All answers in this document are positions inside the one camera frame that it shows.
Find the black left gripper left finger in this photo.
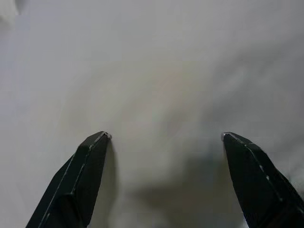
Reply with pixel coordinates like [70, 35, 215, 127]
[25, 131, 113, 228]

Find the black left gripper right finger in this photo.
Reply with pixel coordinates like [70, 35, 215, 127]
[220, 132, 304, 228]

